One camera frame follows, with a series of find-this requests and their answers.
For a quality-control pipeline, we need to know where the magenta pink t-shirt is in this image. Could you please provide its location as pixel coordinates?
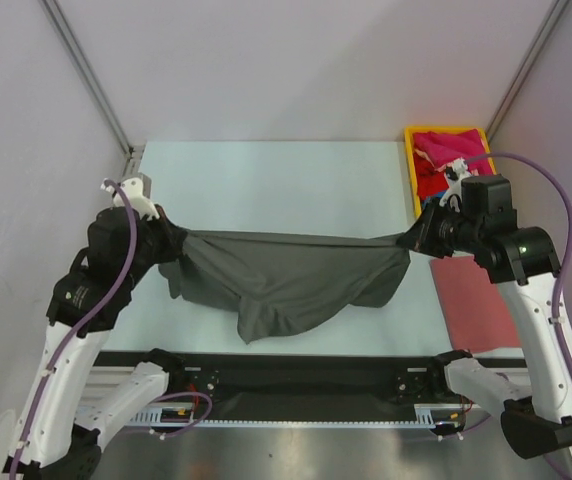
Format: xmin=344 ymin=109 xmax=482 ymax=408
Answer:
xmin=412 ymin=129 xmax=486 ymax=169

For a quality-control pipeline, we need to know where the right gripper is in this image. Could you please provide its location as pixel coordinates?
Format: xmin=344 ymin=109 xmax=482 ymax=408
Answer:
xmin=397 ymin=196 xmax=483 ymax=259

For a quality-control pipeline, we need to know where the white slotted cable duct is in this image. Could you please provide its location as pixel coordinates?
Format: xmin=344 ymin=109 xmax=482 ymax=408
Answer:
xmin=125 ymin=405 xmax=465 ymax=432

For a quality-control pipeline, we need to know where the left aluminium frame post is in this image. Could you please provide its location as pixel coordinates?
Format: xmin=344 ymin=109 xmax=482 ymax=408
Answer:
xmin=38 ymin=0 xmax=133 ymax=158

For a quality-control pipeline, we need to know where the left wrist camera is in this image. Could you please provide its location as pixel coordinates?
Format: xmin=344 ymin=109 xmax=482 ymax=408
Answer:
xmin=101 ymin=173 xmax=160 ymax=220

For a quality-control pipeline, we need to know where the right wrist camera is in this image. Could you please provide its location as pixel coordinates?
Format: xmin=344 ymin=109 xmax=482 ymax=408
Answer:
xmin=439 ymin=158 xmax=473 ymax=212

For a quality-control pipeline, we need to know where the yellow plastic bin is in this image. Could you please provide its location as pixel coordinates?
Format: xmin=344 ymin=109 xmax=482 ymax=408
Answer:
xmin=404 ymin=126 xmax=490 ymax=218

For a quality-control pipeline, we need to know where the folded dusty red t-shirt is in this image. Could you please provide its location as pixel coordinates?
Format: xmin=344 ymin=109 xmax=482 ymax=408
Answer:
xmin=430 ymin=256 xmax=521 ymax=354

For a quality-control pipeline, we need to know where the right aluminium frame post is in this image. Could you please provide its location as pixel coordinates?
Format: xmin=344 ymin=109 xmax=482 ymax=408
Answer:
xmin=486 ymin=0 xmax=572 ymax=141

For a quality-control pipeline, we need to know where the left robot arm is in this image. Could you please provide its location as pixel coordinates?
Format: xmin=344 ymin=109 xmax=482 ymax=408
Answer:
xmin=4 ymin=207 xmax=188 ymax=479

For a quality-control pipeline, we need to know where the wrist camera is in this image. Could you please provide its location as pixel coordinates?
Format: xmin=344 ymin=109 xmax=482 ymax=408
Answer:
xmin=439 ymin=158 xmax=473 ymax=212
xmin=101 ymin=173 xmax=160 ymax=220

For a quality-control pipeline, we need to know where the dark grey t-shirt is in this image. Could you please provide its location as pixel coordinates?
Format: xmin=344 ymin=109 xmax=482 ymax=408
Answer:
xmin=158 ymin=230 xmax=411 ymax=343

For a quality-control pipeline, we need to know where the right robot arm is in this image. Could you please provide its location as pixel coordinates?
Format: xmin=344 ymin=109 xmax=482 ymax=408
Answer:
xmin=397 ymin=175 xmax=572 ymax=459

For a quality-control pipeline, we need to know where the aluminium frame post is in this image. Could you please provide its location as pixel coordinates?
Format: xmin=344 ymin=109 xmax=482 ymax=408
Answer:
xmin=38 ymin=0 xmax=133 ymax=158
xmin=486 ymin=0 xmax=572 ymax=141

